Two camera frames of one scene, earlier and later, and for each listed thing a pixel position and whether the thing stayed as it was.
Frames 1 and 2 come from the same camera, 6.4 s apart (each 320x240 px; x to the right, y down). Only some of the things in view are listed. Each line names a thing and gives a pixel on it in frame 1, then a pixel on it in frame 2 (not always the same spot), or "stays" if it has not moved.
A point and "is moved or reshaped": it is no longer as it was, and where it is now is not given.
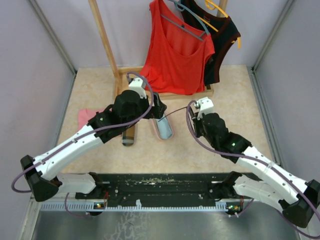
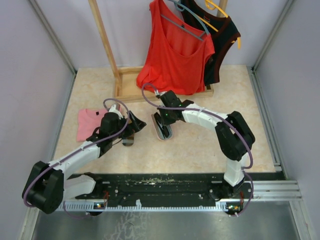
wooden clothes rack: [120, 73] stays
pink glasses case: [163, 127] stays
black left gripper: [157, 111] -> [135, 126]
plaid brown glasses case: [128, 136] stays
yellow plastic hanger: [211, 6] stays
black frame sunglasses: [172, 113] is moved or reshaped
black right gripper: [197, 123] -> [165, 121]
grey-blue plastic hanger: [180, 7] stays
